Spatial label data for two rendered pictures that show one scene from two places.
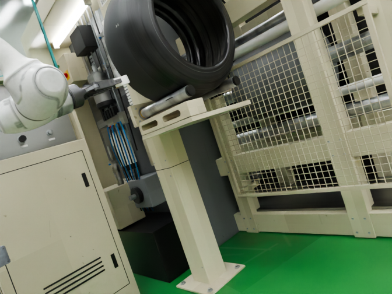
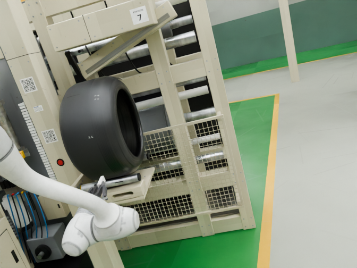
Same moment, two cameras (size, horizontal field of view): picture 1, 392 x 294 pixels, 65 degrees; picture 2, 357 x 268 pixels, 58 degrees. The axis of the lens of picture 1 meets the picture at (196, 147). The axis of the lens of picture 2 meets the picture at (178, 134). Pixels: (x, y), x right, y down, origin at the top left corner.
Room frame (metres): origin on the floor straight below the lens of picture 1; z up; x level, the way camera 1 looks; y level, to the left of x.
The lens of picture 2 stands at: (-0.24, 0.75, 1.58)
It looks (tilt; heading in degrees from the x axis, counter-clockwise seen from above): 17 degrees down; 321
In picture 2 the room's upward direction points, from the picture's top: 16 degrees counter-clockwise
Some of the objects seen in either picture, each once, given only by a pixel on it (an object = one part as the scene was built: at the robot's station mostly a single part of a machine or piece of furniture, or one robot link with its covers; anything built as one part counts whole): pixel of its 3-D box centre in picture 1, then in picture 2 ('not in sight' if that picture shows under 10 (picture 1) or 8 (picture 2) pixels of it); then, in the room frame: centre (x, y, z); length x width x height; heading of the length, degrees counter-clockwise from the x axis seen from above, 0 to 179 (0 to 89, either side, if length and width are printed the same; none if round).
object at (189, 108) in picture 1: (169, 118); (112, 193); (1.30, 0.07, 0.83); 0.36 x 0.09 x 0.06; 41
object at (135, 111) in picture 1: (165, 108); (88, 177); (1.52, 0.08, 0.90); 0.40 x 0.03 x 0.10; 131
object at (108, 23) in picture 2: not in sight; (105, 25); (1.49, -0.35, 1.71); 0.61 x 0.25 x 0.15; 41
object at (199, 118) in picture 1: (195, 119); (121, 186); (1.39, -0.04, 0.80); 0.37 x 0.36 x 0.02; 131
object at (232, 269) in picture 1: (210, 275); not in sight; (1.57, 0.14, 0.01); 0.27 x 0.27 x 0.02; 41
